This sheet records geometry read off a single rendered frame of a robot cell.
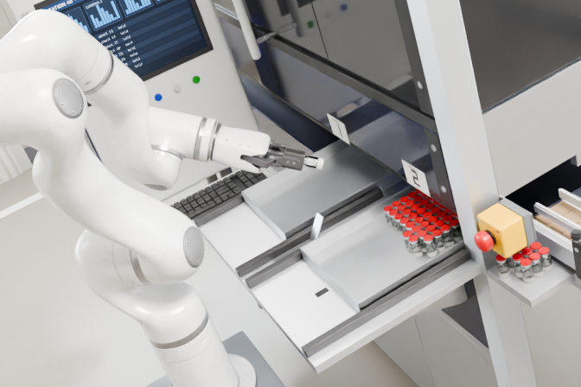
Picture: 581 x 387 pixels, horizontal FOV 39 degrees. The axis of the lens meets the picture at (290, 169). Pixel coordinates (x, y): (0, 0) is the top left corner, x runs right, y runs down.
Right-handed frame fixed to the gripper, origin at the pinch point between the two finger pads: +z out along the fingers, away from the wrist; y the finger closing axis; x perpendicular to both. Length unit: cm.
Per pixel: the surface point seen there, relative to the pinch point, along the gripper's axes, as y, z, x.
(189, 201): -63, -26, -46
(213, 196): -63, -19, -42
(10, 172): -286, -161, -164
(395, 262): -9.7, 26.0, -22.7
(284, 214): -37.0, 0.8, -30.6
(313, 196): -42, 7, -26
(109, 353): -116, -54, -145
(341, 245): -19.4, 15.0, -26.6
